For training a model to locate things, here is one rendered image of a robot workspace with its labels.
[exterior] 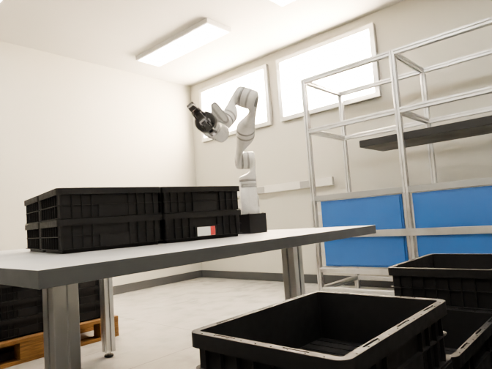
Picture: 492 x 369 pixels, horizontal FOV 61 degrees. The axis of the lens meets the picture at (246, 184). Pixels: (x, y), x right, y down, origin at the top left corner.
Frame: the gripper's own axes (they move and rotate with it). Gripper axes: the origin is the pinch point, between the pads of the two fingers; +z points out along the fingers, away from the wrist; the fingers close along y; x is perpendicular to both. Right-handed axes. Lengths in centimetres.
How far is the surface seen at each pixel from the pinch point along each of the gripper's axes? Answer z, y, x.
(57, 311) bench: 43, -29, -50
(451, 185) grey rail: -178, -98, 100
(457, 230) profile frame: -175, -125, 82
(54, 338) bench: 44, -33, -53
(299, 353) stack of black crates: 76, -59, -5
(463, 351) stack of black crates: 43, -86, 15
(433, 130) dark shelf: -186, -61, 118
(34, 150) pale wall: -278, 175, -174
